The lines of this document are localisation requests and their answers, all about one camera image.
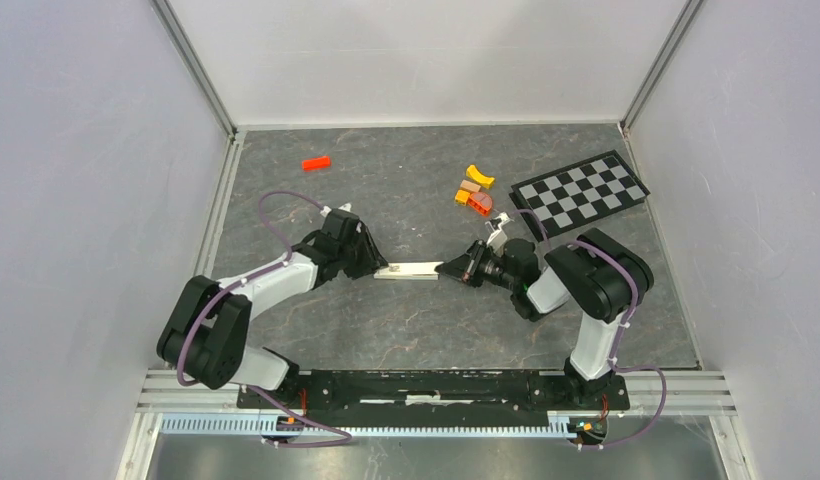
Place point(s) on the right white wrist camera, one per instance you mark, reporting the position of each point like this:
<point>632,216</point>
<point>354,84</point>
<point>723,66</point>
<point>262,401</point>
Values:
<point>497,236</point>

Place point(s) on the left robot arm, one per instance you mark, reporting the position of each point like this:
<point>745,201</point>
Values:
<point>205,337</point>

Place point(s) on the red rectangular block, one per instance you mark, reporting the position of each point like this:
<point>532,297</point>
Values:
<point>316,163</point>

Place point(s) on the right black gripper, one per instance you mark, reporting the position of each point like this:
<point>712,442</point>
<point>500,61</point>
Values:
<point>464,267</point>

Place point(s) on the right aluminium frame post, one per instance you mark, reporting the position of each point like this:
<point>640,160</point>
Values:
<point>664,56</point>

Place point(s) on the black white checkerboard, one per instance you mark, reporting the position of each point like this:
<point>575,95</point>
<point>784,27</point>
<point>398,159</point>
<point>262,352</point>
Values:
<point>574,196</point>

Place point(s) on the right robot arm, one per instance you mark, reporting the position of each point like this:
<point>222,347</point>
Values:
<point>604,278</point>

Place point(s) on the yellow curved block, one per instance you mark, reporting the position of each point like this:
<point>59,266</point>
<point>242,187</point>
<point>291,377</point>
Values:
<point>476,176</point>

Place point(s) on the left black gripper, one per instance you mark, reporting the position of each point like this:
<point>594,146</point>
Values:
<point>372,259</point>

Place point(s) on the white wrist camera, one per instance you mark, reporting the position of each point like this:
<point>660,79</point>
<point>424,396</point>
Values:
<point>497,236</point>
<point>326,210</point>

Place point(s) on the yellow small block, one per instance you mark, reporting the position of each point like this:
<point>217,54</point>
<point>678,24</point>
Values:
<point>462,196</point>

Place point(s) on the grey slotted cable duct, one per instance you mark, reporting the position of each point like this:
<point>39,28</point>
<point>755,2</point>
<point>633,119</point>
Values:
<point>276,425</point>

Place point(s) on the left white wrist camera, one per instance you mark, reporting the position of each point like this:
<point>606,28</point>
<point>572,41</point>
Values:
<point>326,210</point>

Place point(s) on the aluminium frame post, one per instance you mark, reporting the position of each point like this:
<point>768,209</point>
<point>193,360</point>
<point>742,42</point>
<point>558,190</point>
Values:
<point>664,56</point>
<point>189,55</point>

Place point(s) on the white and black stick remote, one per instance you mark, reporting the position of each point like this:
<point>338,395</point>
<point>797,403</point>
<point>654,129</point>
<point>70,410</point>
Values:
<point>409,271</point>

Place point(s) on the orange semicircle block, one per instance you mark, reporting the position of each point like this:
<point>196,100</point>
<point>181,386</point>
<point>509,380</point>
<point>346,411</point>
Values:
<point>480,202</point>

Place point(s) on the tan small block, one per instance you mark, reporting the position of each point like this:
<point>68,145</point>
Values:
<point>470,186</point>

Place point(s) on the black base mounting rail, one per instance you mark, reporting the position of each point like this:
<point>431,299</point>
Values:
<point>447,398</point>

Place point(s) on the left aluminium frame post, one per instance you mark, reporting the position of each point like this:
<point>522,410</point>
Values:
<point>189,55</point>

